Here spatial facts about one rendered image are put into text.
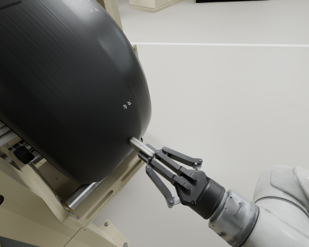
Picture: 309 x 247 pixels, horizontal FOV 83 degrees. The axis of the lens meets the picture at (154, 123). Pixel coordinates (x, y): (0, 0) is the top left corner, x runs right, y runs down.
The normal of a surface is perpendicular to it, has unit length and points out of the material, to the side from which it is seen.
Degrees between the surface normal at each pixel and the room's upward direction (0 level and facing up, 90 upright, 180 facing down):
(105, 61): 61
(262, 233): 11
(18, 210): 90
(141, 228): 0
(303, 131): 0
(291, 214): 27
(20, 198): 90
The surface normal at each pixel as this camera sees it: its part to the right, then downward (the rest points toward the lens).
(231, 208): 0.02, -0.61
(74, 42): 0.55, -0.14
